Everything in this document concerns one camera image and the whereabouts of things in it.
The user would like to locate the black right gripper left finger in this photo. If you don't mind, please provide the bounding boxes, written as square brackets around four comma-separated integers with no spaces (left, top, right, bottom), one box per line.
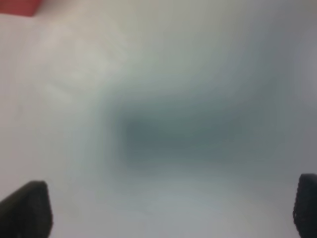
[0,181,53,238]

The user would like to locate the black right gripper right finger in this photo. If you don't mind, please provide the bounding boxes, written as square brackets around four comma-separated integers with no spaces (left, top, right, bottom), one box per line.
[293,174,317,238]

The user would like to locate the red block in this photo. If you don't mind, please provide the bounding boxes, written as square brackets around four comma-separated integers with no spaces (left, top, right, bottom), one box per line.
[0,0,43,17]

